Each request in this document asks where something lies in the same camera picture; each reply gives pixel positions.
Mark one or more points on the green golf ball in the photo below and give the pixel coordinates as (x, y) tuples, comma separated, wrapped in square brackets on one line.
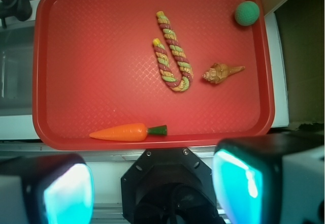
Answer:
[(247, 13)]

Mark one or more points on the orange toy carrot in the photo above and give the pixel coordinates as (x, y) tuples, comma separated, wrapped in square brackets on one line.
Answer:
[(134, 132)]

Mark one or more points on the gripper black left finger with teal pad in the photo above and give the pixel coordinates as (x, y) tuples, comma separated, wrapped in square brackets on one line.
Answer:
[(46, 189)]

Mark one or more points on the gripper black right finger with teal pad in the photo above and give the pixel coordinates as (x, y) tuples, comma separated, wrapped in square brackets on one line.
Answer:
[(275, 178)]

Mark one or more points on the black clamp knob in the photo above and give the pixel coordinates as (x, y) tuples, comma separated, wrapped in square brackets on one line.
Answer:
[(20, 9)]

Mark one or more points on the white metal frame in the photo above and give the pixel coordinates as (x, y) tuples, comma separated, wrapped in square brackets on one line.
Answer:
[(281, 117)]

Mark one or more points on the red plastic tray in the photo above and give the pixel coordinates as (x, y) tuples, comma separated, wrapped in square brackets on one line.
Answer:
[(95, 68)]

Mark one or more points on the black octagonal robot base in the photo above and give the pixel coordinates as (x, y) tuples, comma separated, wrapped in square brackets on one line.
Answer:
[(169, 186)]

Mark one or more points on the brown spiral seashell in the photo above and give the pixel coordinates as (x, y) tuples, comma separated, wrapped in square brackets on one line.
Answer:
[(219, 72)]

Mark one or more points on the twisted multicolour candy cane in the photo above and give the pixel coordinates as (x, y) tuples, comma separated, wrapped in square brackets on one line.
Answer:
[(178, 54)]

